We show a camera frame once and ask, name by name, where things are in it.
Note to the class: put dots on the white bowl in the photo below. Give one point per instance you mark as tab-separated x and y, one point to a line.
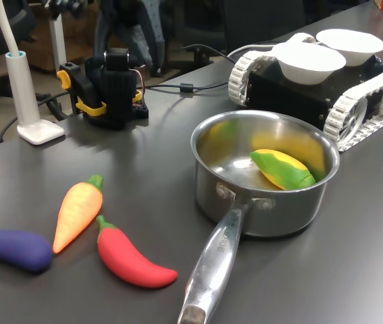
353	44
307	64

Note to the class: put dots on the orange toy carrot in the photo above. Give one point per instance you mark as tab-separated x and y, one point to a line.
76	212

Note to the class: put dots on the purple toy aubergine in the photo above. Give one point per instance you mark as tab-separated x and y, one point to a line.
12	248

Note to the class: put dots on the grey office chair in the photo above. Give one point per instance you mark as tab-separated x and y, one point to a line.
140	37

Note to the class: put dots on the red toy chilli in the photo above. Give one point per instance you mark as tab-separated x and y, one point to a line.
123	253

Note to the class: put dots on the white post with base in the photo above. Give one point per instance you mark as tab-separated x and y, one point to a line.
25	94

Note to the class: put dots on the black vehicle with white tracks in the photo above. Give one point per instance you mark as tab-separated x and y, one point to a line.
285	98

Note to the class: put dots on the black yellow table clamp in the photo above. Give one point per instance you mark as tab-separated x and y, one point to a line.
83	87

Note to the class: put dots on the yellow green toy corn cob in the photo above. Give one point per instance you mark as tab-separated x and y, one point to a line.
279	168

